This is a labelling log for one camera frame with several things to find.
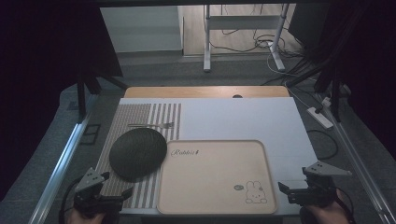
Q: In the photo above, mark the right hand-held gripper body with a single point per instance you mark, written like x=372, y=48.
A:
x=314, y=194

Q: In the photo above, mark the white board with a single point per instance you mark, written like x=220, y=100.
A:
x=236, y=119

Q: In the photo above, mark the white power strip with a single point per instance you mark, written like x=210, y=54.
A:
x=320, y=117

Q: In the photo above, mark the aluminium rail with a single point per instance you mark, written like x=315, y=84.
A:
x=358, y=168
x=62, y=158

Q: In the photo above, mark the black round plate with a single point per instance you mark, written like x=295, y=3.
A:
x=138, y=154

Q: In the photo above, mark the wooden table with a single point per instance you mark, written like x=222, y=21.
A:
x=186, y=92

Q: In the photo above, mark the white metal stand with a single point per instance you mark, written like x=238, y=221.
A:
x=207, y=37

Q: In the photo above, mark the dark curtain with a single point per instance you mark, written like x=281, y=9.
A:
x=370, y=68
x=40, y=77

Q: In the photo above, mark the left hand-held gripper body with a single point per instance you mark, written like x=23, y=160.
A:
x=90, y=180

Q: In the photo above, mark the silver metal fork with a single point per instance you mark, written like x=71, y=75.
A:
x=152, y=125

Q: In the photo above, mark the person's left hand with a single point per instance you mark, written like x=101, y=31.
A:
x=84, y=218

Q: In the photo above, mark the person's right hand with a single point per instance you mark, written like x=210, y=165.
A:
x=327, y=214

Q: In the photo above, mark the striped woven placemat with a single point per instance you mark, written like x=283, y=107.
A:
x=132, y=115

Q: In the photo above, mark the beige tray with rabbit print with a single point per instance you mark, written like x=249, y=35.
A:
x=214, y=177

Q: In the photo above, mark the black metal stand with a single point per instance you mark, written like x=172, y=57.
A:
x=334, y=90
x=81, y=96

